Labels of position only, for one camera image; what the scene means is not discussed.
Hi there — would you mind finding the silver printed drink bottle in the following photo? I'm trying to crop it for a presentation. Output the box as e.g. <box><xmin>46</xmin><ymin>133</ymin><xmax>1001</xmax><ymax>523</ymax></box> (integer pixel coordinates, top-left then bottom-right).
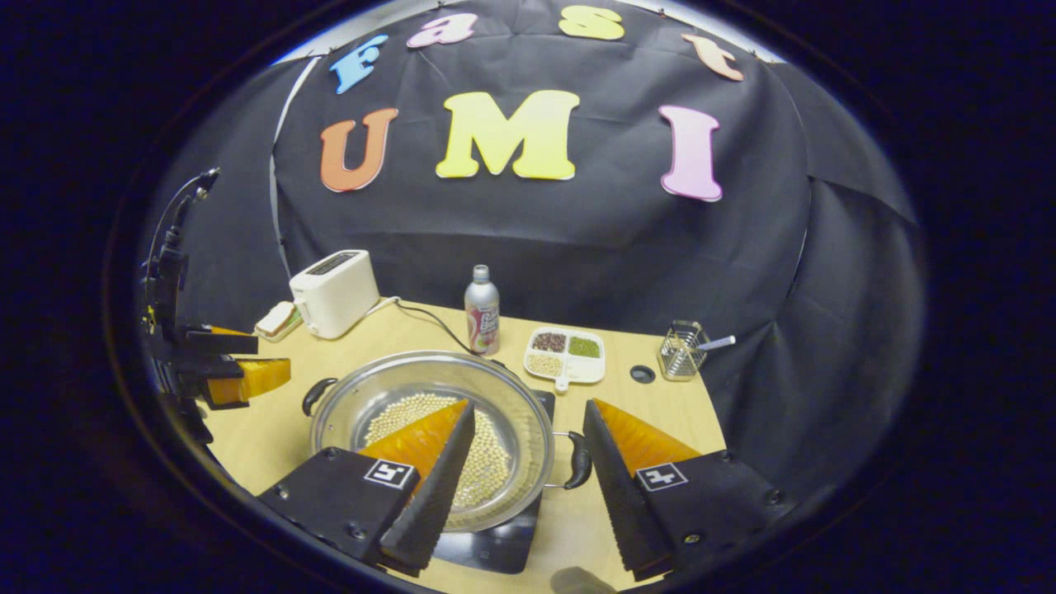
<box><xmin>464</xmin><ymin>265</ymin><xmax>501</xmax><ymax>356</ymax></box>

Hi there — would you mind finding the metal wire basket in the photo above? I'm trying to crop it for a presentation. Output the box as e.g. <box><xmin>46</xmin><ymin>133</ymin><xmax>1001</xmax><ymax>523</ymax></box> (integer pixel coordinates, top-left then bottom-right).
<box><xmin>658</xmin><ymin>320</ymin><xmax>710</xmax><ymax>382</ymax></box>

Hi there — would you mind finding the white divided bean tray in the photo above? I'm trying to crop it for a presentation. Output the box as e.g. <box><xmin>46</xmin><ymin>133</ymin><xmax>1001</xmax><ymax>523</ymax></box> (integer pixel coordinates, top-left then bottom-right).
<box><xmin>524</xmin><ymin>327</ymin><xmax>606</xmax><ymax>393</ymax></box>

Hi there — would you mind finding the black backdrop cloth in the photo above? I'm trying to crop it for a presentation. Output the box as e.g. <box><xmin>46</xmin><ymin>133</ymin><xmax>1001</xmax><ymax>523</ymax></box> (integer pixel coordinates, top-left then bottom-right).
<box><xmin>136</xmin><ymin>0</ymin><xmax>925</xmax><ymax>496</ymax></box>

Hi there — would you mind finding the black induction cooktop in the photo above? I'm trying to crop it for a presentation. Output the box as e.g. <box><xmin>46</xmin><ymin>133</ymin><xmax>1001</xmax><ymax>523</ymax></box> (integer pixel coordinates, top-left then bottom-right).
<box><xmin>433</xmin><ymin>359</ymin><xmax>556</xmax><ymax>576</ymax></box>

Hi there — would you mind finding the sandwich with lettuce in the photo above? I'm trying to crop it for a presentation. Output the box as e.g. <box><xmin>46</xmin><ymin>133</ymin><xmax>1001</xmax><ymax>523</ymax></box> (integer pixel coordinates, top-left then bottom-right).
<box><xmin>258</xmin><ymin>301</ymin><xmax>302</xmax><ymax>335</ymax></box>

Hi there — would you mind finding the heap of yellow soybeans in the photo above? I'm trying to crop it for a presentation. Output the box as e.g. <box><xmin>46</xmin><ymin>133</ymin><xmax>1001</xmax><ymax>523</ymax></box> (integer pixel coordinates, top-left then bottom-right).
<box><xmin>363</xmin><ymin>392</ymin><xmax>512</xmax><ymax>510</ymax></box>

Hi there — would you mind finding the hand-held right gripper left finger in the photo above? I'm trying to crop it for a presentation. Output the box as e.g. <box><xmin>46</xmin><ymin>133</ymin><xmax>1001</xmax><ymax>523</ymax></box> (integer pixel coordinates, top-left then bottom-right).
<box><xmin>258</xmin><ymin>399</ymin><xmax>478</xmax><ymax>578</ymax></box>

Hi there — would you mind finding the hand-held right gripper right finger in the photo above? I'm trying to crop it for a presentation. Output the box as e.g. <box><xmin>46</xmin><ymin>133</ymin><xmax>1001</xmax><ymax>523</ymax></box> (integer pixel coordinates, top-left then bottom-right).
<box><xmin>582</xmin><ymin>398</ymin><xmax>799</xmax><ymax>582</ymax></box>

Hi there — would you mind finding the white toaster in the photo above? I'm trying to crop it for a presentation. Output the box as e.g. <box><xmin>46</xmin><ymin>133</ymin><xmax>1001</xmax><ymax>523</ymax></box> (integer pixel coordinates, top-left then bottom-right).
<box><xmin>289</xmin><ymin>250</ymin><xmax>381</xmax><ymax>340</ymax></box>

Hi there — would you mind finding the black power cable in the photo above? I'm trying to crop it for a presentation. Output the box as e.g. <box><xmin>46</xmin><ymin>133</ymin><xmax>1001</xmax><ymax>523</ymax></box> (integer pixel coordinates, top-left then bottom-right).
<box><xmin>398</xmin><ymin>300</ymin><xmax>480</xmax><ymax>357</ymax></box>

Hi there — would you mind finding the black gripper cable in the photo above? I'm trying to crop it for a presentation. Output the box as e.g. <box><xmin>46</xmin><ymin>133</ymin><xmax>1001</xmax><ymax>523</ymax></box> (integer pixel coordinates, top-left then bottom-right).
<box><xmin>144</xmin><ymin>168</ymin><xmax>222</xmax><ymax>273</ymax></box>

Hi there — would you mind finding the steel pot with black handles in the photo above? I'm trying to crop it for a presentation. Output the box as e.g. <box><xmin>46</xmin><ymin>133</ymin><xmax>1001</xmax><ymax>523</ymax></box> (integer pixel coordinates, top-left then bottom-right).
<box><xmin>302</xmin><ymin>351</ymin><xmax>593</xmax><ymax>533</ymax></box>

